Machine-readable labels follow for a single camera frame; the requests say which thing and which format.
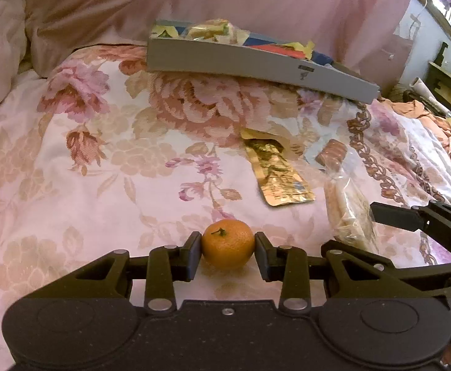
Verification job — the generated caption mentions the grey cardboard box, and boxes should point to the grey cardboard box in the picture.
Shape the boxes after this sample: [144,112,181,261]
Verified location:
[146,19,381,104]

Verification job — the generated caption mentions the yellow crumpled wrapper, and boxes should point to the yellow crumpled wrapper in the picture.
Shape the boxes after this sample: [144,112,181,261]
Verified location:
[287,40,316,61]

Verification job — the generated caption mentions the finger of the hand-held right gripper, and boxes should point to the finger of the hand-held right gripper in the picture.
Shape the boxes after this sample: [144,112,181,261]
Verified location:
[369,200,451,241]
[321,240,451,296]

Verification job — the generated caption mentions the yellow green wrapper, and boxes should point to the yellow green wrapper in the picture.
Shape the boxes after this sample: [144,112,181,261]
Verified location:
[151,23,180,40]

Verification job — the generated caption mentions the clear cracker packet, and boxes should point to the clear cracker packet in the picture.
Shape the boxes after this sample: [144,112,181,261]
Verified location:
[324,176,381,250]

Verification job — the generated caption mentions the orange tangerine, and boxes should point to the orange tangerine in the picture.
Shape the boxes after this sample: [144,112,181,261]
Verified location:
[201,219,256,270]

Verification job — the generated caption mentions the pink cloth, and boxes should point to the pink cloth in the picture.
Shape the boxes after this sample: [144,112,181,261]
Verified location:
[2,0,421,86]

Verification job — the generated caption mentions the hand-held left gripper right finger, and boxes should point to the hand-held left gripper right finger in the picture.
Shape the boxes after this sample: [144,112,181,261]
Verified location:
[254,231,451,313]

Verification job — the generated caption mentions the reddish brown snack packet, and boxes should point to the reddish brown snack packet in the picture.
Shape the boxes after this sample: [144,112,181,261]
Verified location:
[305,136,350,172]

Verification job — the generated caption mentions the floral pink blanket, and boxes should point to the floral pink blanket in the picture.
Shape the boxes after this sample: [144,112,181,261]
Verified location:
[0,44,451,371]

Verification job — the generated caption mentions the white rolled paper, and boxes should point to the white rolled paper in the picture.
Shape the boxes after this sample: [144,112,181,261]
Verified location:
[409,77,451,117]

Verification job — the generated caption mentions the orange cloth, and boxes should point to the orange cloth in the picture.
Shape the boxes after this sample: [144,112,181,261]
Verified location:
[380,98,451,194]

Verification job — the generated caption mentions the clear biscuit packet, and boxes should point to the clear biscuit packet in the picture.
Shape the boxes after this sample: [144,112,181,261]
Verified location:
[185,19,236,41]

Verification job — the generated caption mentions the dark wooden furniture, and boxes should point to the dark wooden furniture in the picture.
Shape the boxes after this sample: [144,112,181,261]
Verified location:
[426,42,451,145]

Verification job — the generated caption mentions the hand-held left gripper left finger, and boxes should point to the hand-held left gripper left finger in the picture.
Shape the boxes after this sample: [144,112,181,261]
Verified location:
[25,231,203,314]

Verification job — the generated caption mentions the gold foil packet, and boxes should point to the gold foil packet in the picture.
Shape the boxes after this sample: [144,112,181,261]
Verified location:
[240,127,316,208]

